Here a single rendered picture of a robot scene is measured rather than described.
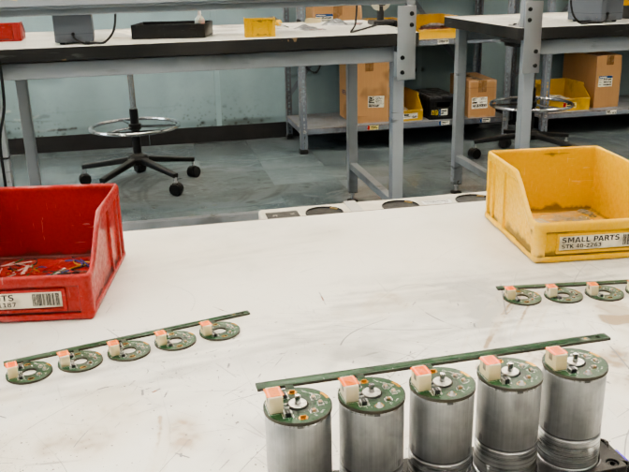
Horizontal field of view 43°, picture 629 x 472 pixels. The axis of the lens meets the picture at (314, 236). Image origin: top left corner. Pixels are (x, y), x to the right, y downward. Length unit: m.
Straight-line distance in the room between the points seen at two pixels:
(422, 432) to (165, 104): 4.40
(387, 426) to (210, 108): 4.42
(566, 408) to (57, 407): 0.25
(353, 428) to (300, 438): 0.02
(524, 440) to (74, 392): 0.24
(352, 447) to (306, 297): 0.25
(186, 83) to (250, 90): 0.37
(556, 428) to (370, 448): 0.08
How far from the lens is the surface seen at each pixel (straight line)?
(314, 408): 0.29
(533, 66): 2.84
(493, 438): 0.32
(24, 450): 0.41
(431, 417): 0.30
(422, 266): 0.59
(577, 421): 0.33
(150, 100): 4.66
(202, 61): 2.57
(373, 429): 0.29
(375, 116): 4.43
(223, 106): 4.69
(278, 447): 0.29
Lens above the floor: 0.96
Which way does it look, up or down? 19 degrees down
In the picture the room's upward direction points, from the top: 1 degrees counter-clockwise
